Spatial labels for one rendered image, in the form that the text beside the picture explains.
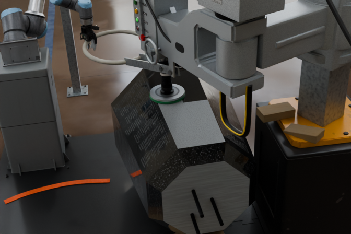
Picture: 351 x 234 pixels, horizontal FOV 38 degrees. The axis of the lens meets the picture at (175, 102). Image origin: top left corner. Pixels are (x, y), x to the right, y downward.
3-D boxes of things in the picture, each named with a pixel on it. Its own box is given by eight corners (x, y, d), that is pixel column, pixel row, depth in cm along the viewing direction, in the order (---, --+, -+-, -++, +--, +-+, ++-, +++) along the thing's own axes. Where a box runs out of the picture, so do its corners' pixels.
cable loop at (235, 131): (251, 142, 251) (253, 85, 235) (246, 144, 250) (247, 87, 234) (223, 122, 268) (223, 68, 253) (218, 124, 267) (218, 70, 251)
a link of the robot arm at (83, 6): (84, -4, 352) (94, -1, 346) (86, 13, 359) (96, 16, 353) (73, 0, 346) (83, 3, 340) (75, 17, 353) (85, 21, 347)
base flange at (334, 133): (341, 96, 322) (342, 90, 320) (379, 139, 280) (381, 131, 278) (266, 105, 317) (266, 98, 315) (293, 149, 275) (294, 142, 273)
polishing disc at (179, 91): (188, 98, 304) (188, 96, 304) (154, 104, 300) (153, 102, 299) (179, 82, 322) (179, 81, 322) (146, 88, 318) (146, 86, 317)
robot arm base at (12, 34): (0, 42, 349) (-2, 29, 351) (3, 52, 367) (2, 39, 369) (29, 39, 354) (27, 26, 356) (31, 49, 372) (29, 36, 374)
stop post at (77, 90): (88, 85, 512) (72, -22, 458) (87, 95, 494) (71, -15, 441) (67, 88, 510) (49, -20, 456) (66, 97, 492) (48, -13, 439)
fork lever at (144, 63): (202, 68, 286) (200, 60, 285) (173, 78, 277) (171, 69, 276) (145, 58, 345) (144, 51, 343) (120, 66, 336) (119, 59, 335)
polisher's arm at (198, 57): (264, 107, 248) (269, 11, 224) (226, 122, 238) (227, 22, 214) (182, 57, 303) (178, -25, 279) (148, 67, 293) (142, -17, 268)
